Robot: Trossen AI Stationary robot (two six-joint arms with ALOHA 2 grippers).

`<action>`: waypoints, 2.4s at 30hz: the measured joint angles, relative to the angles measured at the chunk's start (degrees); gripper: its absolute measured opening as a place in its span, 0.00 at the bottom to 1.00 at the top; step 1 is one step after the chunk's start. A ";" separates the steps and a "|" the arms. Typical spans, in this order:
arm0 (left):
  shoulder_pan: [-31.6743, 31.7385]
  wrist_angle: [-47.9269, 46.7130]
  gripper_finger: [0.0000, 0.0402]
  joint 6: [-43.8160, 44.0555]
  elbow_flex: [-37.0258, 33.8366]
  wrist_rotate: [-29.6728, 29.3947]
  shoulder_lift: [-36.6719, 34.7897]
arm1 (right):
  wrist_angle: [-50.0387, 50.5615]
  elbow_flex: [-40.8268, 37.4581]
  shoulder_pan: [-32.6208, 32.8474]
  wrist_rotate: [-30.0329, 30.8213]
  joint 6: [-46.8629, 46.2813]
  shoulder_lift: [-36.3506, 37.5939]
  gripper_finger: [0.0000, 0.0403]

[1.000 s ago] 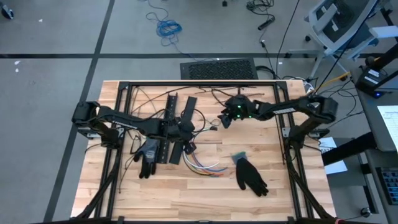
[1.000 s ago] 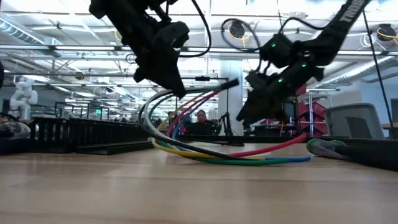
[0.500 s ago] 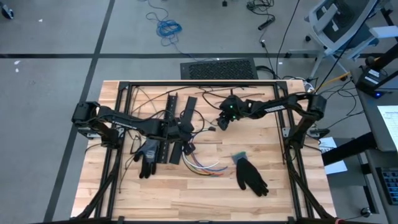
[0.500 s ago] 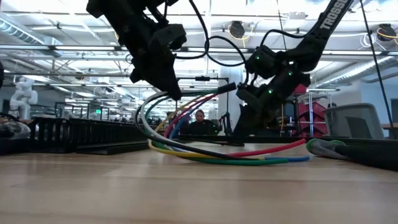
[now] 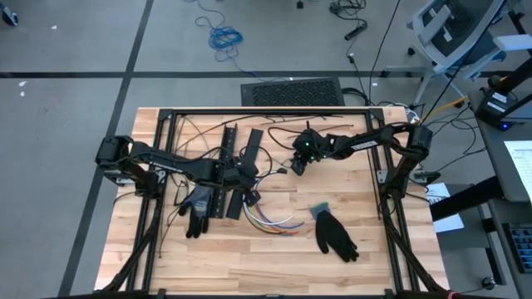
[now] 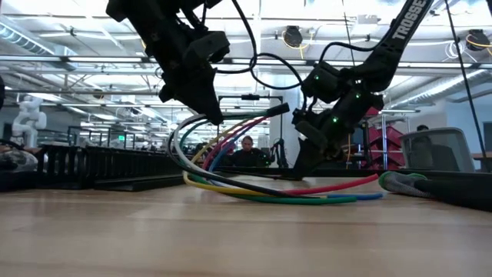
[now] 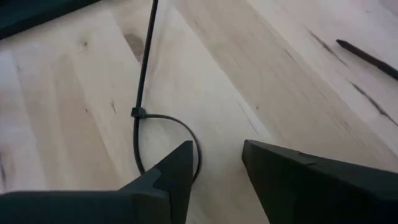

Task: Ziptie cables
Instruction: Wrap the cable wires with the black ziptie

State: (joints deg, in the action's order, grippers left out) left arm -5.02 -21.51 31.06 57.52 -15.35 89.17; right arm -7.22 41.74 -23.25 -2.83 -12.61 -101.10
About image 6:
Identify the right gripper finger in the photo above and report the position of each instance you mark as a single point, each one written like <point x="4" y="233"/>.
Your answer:
<point x="317" y="161"/>

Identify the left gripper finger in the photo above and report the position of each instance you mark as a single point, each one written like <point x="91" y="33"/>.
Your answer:
<point x="200" y="96"/>
<point x="168" y="93"/>

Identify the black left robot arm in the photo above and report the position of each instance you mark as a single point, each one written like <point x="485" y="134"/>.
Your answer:
<point x="153" y="15"/>

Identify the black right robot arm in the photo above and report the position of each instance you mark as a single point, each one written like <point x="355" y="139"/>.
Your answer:
<point x="403" y="27"/>

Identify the black background robot arm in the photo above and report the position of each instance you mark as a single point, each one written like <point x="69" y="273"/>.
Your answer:
<point x="277" y="152"/>

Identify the white building column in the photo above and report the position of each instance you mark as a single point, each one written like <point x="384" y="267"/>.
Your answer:
<point x="284" y="131"/>

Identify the rack of red bins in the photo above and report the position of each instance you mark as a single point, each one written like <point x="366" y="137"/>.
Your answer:
<point x="388" y="146"/>

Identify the long ceiling light bar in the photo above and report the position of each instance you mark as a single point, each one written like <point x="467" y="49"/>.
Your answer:
<point x="77" y="59"/>

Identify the grey mesh office chair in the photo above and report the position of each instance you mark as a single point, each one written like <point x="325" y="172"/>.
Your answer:
<point x="449" y="150"/>

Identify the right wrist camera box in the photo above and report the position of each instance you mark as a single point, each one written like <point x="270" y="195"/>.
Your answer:
<point x="311" y="132"/>

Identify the black background camera frame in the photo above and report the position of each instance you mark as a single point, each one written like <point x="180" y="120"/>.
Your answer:
<point x="250" y="96"/>

